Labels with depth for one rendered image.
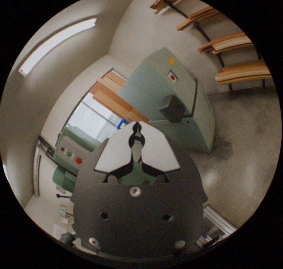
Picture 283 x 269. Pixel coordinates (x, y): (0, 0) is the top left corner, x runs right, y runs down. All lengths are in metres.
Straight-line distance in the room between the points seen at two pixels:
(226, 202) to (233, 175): 0.35
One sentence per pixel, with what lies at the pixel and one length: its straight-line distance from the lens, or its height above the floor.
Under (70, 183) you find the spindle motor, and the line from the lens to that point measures 0.67.
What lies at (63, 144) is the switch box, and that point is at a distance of 0.42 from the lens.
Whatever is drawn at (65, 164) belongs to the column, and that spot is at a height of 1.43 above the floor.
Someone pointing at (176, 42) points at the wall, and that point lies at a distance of 1.90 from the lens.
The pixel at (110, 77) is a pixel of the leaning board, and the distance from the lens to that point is 2.16.
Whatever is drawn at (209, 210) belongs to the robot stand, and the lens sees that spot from 1.15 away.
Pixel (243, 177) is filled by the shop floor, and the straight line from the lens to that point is 1.40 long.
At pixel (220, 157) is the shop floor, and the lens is 1.40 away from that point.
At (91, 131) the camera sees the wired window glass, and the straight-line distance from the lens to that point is 1.97.
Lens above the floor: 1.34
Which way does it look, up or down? 23 degrees down
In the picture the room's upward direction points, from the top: 54 degrees counter-clockwise
